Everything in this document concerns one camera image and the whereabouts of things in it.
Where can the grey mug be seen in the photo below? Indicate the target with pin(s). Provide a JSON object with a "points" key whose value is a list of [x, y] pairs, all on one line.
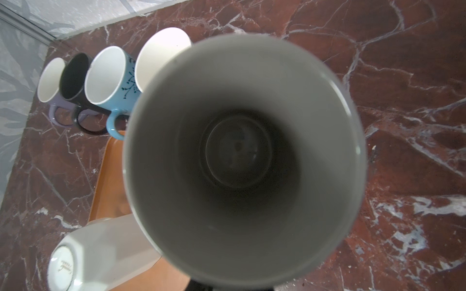
{"points": [[245, 162]]}

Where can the large light blue mug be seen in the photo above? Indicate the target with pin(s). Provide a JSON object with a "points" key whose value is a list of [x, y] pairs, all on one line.
{"points": [[157, 51]]}

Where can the small blue mug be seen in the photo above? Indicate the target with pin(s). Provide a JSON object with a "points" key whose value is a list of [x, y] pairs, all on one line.
{"points": [[110, 84]]}

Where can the black mug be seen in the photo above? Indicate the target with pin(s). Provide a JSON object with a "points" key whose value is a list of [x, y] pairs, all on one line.
{"points": [[71, 87]]}

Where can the white faceted mug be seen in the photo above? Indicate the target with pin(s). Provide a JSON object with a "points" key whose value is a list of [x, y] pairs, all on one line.
{"points": [[100, 256]]}

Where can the lavender purple mug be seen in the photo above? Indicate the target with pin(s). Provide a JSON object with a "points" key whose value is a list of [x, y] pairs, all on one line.
{"points": [[48, 90]]}

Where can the orange brown tray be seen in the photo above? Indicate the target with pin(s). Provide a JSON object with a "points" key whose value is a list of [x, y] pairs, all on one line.
{"points": [[110, 202]]}

